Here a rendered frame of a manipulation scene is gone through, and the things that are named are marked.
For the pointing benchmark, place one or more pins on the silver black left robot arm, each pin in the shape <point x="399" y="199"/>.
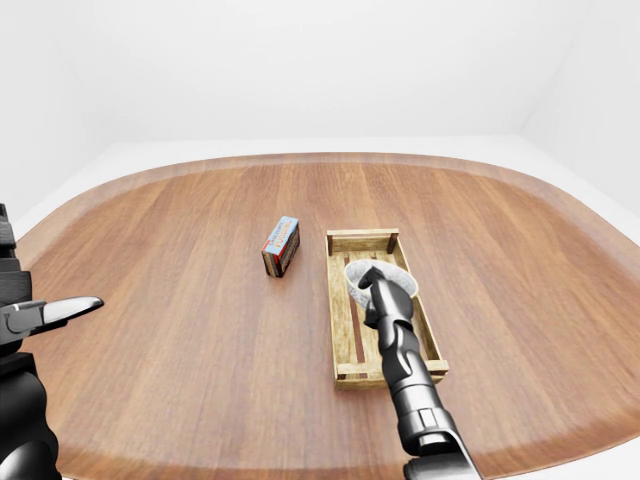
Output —
<point x="22" y="415"/>

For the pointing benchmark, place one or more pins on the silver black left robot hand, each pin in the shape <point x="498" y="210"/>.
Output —
<point x="65" y="309"/>

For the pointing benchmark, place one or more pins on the wooden slat tray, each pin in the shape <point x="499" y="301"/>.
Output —
<point x="345" y="330"/>

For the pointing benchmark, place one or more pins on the pale patterned bowl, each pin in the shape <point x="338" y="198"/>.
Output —
<point x="400" y="278"/>

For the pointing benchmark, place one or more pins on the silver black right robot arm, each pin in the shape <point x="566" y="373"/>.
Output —
<point x="421" y="400"/>

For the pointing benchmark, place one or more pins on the printed pudding box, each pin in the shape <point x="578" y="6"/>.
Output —
<point x="283" y="246"/>

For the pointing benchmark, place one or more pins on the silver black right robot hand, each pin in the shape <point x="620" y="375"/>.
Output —
<point x="393" y="305"/>

